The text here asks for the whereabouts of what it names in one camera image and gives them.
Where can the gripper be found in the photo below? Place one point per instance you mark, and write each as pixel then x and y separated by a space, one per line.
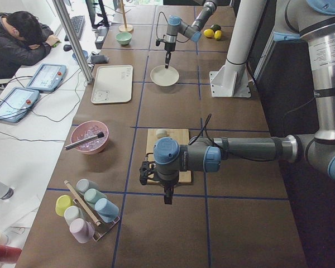
pixel 167 184
pixel 169 47

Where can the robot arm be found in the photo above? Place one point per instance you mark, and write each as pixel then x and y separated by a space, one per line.
pixel 312 21
pixel 175 26

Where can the cream bear serving tray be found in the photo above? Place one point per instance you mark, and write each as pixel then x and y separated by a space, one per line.
pixel 113 84

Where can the cream round plate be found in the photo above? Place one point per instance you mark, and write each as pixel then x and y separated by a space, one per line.
pixel 163 76

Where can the green bowl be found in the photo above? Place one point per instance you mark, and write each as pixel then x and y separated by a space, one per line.
pixel 123 38

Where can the yellow lemon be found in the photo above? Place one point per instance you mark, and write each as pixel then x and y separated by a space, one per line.
pixel 209 33
pixel 218 35

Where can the wooden mug tree stand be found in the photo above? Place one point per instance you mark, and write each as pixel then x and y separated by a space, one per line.
pixel 125 27

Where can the green avocado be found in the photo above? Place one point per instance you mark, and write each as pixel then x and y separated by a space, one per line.
pixel 215 27

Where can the bamboo cutting board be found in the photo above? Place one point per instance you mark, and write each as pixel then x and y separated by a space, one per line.
pixel 181 136

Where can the blue cup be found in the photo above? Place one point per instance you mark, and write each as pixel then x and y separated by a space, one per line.
pixel 107 210

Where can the black box with label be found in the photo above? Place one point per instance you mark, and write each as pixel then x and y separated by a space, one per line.
pixel 100 36

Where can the folded grey cloth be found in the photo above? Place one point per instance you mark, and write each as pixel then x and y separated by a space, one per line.
pixel 99 59

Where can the green cup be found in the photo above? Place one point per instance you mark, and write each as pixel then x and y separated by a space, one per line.
pixel 91 196

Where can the grey cup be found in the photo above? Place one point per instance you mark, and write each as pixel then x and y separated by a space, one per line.
pixel 84 184

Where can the steel muddler black tip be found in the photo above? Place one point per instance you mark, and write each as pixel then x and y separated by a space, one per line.
pixel 83 141

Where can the pink cup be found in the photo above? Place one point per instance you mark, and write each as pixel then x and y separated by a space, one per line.
pixel 82 230

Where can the black keyboard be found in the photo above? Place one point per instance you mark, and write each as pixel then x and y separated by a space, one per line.
pixel 78 23

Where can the white cup on rack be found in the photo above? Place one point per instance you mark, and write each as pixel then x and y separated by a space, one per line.
pixel 72 213

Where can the pink bowl with ice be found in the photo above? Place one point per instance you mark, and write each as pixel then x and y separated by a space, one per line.
pixel 90 129

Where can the yellow cup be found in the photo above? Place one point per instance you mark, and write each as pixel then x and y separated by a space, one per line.
pixel 62 203

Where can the far teach pendant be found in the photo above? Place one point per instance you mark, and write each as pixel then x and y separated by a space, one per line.
pixel 47 77

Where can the teach pendant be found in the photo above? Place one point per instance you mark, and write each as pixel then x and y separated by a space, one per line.
pixel 47 77
pixel 17 104

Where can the person in black jacket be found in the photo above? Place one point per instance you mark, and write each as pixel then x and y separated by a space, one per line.
pixel 24 41

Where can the near teach pendant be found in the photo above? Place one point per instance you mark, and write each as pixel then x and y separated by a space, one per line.
pixel 17 104

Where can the red cylinder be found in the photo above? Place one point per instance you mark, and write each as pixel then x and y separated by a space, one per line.
pixel 9 255

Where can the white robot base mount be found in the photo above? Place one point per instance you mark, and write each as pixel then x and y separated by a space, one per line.
pixel 231 80

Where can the aluminium frame post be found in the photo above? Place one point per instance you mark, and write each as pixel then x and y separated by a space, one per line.
pixel 77 49

